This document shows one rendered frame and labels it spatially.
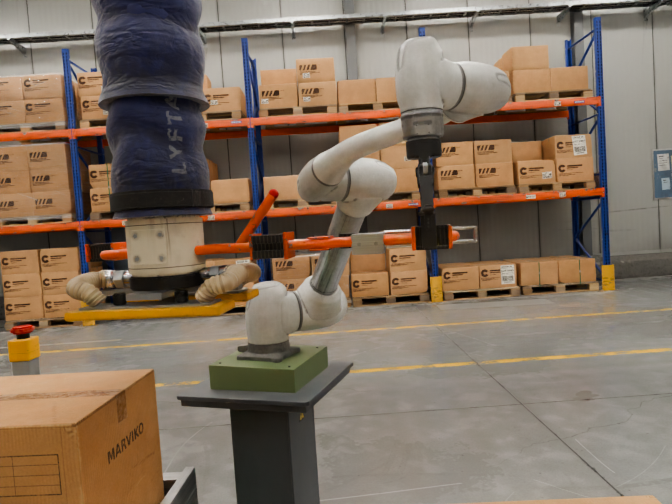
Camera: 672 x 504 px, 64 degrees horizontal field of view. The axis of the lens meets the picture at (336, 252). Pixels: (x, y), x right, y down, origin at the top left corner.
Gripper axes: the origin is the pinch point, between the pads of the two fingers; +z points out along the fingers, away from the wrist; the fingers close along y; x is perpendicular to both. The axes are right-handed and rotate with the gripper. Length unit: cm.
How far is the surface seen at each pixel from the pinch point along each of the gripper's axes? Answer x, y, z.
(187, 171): -50, 7, -17
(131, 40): -58, 13, -44
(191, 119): -49, 5, -28
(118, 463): -72, 7, 48
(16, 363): -133, -37, 35
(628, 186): 378, -931, -39
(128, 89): -59, 13, -34
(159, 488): -75, -14, 64
